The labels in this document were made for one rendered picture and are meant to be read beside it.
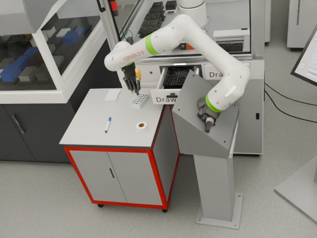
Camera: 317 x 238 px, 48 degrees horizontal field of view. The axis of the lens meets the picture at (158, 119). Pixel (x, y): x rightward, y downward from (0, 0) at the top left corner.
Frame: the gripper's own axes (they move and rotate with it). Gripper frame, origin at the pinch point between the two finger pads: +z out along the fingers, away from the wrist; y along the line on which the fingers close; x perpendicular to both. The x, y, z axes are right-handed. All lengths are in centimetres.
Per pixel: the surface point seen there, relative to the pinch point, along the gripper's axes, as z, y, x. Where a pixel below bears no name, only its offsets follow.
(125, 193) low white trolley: 59, -1, -40
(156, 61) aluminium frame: -12.6, 6.9, 22.8
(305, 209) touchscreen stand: 81, 114, 4
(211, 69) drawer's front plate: -6, 43, 31
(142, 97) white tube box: 4.3, 2.6, 2.4
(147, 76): -0.4, -2.0, 20.2
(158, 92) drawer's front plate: -7.8, 20.4, -2.6
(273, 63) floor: 84, 49, 177
